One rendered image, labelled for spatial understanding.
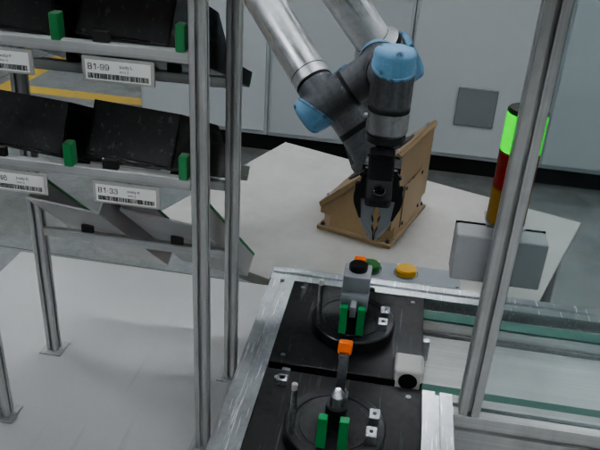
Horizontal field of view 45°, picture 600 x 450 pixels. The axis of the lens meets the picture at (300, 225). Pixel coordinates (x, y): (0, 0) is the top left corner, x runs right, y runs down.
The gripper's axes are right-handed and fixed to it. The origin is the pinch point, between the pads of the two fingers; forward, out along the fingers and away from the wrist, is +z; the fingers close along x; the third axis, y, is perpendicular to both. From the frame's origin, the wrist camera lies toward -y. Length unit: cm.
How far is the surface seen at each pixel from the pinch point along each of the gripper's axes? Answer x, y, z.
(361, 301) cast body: 0.3, -24.2, -0.9
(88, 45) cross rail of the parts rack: 35, -43, -43
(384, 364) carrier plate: -4.6, -29.8, 6.6
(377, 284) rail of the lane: -1.9, -4.8, 7.7
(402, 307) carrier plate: -6.7, -13.0, 6.6
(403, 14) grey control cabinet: 3, 281, 15
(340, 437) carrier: 0, -51, 2
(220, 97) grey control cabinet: 105, 283, 73
